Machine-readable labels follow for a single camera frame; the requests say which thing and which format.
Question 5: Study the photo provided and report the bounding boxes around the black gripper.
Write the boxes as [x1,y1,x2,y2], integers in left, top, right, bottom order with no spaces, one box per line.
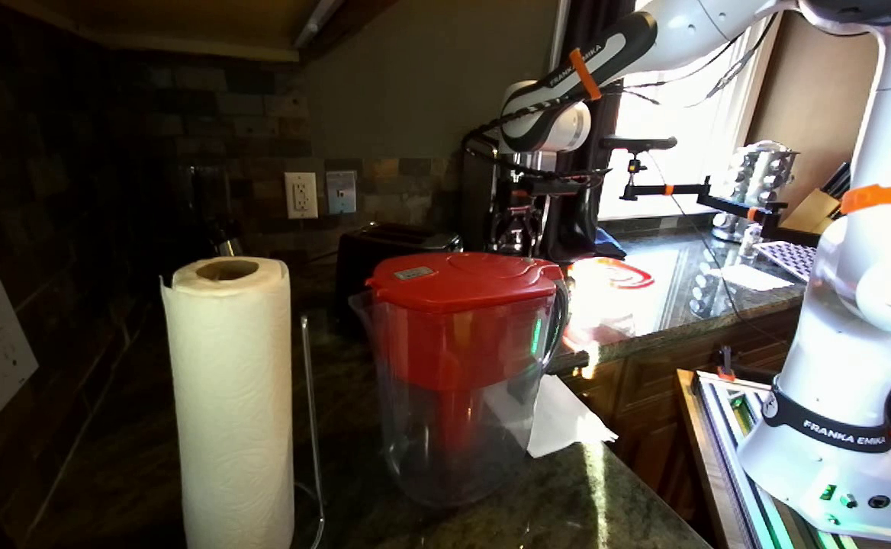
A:
[492,147,586,257]

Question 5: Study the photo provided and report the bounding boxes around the black clamp arm orange joints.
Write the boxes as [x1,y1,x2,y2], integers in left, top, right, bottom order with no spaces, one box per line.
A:
[619,173,783,225]

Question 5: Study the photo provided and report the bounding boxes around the wooden counter cabinet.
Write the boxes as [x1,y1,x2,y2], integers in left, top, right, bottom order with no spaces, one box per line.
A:
[566,302,807,516]

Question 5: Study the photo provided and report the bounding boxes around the black and chrome coffee maker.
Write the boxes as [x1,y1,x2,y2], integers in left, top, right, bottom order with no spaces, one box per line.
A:
[460,128,509,258]

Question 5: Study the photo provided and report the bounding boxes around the red-rimmed clear lid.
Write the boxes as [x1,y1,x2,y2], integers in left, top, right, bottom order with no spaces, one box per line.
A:
[566,254,660,294]

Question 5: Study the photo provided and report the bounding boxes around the red-lidded water filter pitcher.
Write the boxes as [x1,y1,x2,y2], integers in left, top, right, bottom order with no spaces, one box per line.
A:
[349,249,573,509]

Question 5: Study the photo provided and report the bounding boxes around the white paper sheet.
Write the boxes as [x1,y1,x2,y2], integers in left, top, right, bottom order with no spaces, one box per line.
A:
[486,373,619,461]

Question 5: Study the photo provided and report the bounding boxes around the bright window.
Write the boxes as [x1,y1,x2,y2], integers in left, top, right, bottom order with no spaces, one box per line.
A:
[598,28,791,225]

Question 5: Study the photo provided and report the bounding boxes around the striped patterned cloth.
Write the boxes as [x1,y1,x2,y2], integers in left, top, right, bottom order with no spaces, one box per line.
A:
[749,237,828,286]

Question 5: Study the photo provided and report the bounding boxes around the metal paper towel holder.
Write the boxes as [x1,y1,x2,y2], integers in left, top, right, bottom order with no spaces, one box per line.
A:
[296,312,329,549]

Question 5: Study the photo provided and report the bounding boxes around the white paper towel roll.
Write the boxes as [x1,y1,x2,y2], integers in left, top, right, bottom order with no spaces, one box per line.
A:
[156,254,299,549]

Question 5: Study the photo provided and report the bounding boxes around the wooden upper cabinet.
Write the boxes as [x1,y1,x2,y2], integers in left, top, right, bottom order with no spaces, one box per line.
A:
[0,0,351,67]

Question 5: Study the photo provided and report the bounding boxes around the black camera tripod stand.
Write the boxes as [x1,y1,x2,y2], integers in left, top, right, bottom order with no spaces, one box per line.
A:
[566,132,683,258]

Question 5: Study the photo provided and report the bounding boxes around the white light switch plate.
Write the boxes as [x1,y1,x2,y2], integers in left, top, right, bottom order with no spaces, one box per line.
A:
[323,166,362,218]

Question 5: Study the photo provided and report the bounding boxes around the white wall outlet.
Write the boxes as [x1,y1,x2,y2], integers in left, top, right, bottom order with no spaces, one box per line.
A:
[282,166,323,222]

